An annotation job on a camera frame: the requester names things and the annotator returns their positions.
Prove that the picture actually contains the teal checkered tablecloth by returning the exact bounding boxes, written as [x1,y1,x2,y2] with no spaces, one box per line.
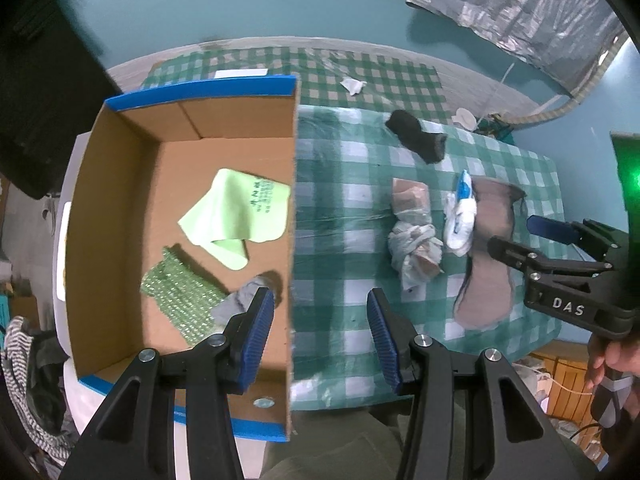
[290,106,562,413]

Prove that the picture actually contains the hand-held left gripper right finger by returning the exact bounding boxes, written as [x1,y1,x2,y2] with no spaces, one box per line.
[366,287,568,480]

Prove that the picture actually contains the black sock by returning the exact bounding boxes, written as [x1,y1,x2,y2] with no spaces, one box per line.
[384,109,449,165]

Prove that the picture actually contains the silver plastic sheet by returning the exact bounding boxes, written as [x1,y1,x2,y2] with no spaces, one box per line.
[404,0,627,97]

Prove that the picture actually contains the green glitter scrubber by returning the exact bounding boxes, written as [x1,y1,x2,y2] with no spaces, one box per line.
[139,244,227,347]

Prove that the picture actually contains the long brown-grey sock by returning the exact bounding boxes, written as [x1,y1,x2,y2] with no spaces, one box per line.
[452,175,527,329]

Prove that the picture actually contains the light green cloth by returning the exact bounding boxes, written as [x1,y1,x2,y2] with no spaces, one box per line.
[177,168,293,271]

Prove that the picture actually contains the white paper sheet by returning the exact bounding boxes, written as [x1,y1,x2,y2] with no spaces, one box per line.
[213,68,269,80]

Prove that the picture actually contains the white appliance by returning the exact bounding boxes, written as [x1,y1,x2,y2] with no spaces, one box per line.
[52,132,292,442]

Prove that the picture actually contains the person's olive pants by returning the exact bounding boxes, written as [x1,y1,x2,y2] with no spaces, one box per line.
[259,402,418,480]

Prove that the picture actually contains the grey sock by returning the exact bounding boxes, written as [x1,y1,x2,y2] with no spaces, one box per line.
[210,272,284,332]

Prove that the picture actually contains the striped cloth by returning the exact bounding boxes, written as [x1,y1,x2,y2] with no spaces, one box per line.
[0,315,74,467]

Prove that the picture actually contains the black hanging jacket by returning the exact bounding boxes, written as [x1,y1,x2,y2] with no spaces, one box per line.
[0,0,124,202]

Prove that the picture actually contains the person's right hand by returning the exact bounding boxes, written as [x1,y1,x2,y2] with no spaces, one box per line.
[584,331,640,392]

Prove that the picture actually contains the orange wooden crate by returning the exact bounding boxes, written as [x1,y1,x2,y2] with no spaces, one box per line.
[529,342,602,419]

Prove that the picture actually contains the crumpled white plastic bag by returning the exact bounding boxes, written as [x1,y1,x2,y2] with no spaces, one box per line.
[387,219,445,292]

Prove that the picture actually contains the clear bag brown contents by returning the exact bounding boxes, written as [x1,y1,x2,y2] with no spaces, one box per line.
[391,177,432,222]

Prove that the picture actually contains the beige hose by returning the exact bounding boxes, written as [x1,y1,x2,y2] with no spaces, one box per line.
[514,34,632,127]

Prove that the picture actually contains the green checkered tablecloth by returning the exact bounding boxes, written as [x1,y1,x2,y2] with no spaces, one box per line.
[142,46,443,123]

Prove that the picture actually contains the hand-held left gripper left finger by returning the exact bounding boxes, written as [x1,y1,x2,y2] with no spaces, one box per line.
[59,286,276,480]

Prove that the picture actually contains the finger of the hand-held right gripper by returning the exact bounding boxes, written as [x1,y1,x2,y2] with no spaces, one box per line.
[486,235,553,282]
[526,214,585,244]

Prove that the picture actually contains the white cord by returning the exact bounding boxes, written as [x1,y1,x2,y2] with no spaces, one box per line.
[486,64,517,117]

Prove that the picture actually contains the white and blue packet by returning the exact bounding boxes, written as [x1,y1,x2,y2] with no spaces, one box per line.
[443,169,477,256]

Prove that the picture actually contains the cardboard box with blue rim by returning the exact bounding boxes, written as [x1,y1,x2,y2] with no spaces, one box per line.
[65,73,301,444]

